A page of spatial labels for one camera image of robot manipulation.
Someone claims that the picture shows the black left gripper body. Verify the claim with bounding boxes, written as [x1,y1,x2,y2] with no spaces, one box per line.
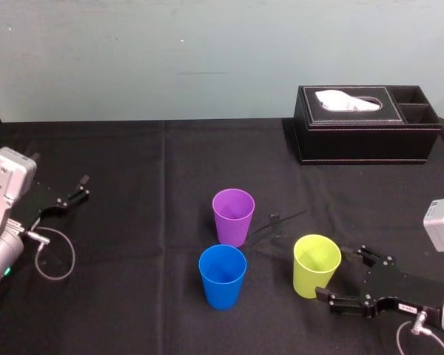
[10,177,67,230]

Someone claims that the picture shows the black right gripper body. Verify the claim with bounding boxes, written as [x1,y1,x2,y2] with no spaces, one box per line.
[361,255,444,328]

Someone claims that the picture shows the yellow-green plastic cup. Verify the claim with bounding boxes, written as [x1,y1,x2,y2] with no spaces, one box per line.
[292,233,343,300]

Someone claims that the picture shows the black tablecloth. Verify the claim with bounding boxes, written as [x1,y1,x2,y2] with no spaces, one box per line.
[0,117,444,355]

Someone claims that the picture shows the black leather tissue box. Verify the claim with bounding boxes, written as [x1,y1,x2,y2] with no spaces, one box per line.
[292,84,443,166]

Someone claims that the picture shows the blue plastic cup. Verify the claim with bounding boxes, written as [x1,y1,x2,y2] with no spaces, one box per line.
[198,243,248,311]

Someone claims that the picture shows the purple plastic cup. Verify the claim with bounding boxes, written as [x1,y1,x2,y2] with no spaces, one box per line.
[212,188,256,249]

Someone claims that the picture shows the white tissue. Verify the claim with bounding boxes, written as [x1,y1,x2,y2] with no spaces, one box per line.
[314,89,383,112]

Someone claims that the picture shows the grey right gripper cable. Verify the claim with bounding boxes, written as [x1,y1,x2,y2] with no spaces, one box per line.
[395,310,444,355]

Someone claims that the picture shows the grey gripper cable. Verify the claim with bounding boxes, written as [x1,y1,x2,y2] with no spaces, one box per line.
[395,310,444,355]
[24,227,77,280]

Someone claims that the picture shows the grey left gripper cable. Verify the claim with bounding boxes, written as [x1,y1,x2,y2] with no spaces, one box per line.
[24,227,77,280]

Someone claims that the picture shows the black cable tie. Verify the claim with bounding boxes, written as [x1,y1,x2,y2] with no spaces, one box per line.
[249,209,309,245]

